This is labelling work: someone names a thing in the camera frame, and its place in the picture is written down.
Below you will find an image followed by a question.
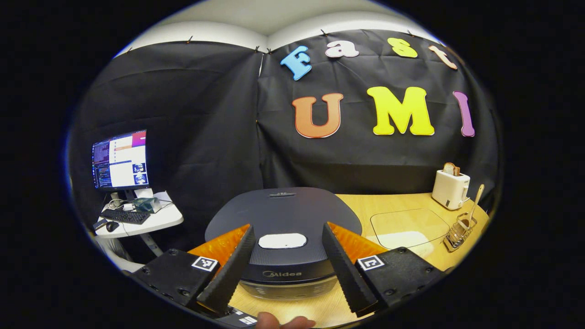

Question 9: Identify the wooden spoon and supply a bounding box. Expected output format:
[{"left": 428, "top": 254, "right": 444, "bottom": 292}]
[{"left": 458, "top": 184, "right": 485, "bottom": 229}]

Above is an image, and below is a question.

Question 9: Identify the wire chopstick holder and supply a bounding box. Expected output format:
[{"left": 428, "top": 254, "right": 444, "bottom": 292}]
[{"left": 443, "top": 212, "right": 478, "bottom": 253}]

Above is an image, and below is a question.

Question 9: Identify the computer monitor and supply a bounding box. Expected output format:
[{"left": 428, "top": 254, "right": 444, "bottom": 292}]
[{"left": 91, "top": 130, "right": 150, "bottom": 191}]

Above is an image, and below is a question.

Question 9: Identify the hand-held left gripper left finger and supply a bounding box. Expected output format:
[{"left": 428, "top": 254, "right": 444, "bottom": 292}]
[{"left": 133, "top": 224, "right": 256, "bottom": 316}]

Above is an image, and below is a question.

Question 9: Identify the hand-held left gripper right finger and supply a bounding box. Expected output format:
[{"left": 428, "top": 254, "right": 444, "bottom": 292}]
[{"left": 321, "top": 222, "right": 445, "bottom": 315}]

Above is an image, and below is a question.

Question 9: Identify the black keyboard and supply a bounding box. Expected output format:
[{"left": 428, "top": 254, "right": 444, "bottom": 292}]
[{"left": 101, "top": 209, "right": 151, "bottom": 225}]

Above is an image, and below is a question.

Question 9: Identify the white toaster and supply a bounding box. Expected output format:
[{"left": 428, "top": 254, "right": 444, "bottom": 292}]
[{"left": 431, "top": 169, "right": 471, "bottom": 211}]

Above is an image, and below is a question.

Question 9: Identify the clear box of white rice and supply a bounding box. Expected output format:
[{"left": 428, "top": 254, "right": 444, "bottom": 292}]
[{"left": 369, "top": 208, "right": 452, "bottom": 256}]

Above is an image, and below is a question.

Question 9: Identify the black rice cooker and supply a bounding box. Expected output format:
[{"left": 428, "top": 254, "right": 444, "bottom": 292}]
[{"left": 204, "top": 186, "right": 363, "bottom": 301}]

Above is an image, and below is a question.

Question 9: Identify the small white side table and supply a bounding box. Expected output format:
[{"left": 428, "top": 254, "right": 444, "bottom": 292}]
[{"left": 94, "top": 191, "right": 185, "bottom": 271}]

